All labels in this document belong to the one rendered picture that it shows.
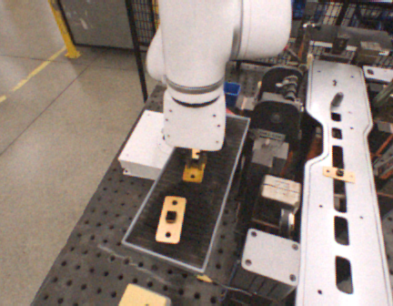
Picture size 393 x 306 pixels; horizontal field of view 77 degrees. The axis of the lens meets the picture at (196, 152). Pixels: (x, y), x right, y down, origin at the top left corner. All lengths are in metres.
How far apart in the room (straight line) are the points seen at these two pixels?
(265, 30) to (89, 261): 0.86
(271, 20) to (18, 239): 1.93
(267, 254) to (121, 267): 0.56
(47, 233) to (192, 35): 1.78
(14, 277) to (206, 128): 1.68
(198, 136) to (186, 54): 0.15
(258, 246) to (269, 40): 0.34
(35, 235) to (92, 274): 1.09
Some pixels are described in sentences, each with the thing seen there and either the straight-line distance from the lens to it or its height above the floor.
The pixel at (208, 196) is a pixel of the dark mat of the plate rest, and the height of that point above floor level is 1.16.
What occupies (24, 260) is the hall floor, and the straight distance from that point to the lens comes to 1.94.
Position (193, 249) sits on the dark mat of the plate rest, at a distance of 0.42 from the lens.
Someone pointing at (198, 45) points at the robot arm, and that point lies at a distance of 0.31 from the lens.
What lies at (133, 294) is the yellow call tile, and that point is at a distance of 0.41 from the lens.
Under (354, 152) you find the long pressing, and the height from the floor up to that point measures 1.00.
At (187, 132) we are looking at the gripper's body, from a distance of 0.40.
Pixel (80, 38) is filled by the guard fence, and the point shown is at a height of 0.24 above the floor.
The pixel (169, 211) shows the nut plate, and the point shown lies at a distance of 0.44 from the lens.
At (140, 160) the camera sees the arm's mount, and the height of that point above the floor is 0.80.
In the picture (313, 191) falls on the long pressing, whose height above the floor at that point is 1.00.
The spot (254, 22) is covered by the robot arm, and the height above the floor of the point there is 1.45.
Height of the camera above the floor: 1.55
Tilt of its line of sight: 48 degrees down
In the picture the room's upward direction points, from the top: straight up
